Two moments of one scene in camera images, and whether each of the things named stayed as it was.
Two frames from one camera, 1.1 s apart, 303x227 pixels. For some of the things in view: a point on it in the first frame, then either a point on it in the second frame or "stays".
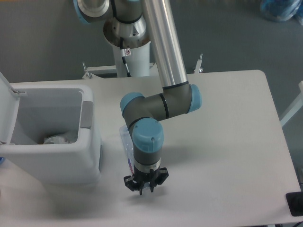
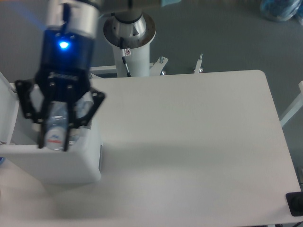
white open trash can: (49, 133) stays
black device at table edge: (295, 201) stays
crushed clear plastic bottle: (127, 139) to (55, 120)
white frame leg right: (298, 105) stays
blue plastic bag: (281, 10) stays
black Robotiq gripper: (155, 177) to (64, 76)
